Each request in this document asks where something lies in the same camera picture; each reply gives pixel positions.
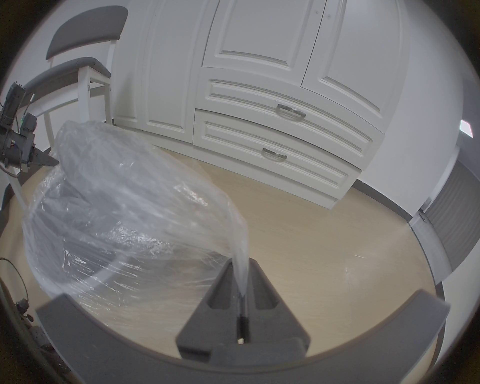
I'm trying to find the white chair grey cushions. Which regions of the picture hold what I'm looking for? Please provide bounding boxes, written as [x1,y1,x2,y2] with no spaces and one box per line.
[20,5,129,151]

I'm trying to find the clear plastic bag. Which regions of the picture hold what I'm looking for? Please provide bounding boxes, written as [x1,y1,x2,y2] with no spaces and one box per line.
[22,120,250,331]

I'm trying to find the grey curtain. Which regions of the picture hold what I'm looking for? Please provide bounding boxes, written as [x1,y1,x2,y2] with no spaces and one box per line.
[424,165,480,280]

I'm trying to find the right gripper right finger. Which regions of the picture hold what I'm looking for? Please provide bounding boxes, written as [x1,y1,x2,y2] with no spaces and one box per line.
[244,258,313,358]

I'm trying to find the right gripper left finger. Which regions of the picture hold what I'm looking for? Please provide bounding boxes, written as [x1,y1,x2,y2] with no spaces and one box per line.
[175,259,242,362]

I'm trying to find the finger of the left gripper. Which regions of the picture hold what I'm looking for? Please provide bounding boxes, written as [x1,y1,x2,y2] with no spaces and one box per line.
[32,147,61,168]

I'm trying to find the white wardrobe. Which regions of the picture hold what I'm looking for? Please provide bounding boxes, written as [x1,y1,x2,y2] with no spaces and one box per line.
[110,0,410,209]

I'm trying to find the white trash bin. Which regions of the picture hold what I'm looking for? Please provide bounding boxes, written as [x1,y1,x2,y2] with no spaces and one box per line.
[9,174,226,301]

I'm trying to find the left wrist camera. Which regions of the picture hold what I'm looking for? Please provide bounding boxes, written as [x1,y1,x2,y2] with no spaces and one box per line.
[0,82,37,132]

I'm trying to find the black cable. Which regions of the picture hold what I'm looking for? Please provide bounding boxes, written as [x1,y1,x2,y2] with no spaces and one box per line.
[0,257,34,327]

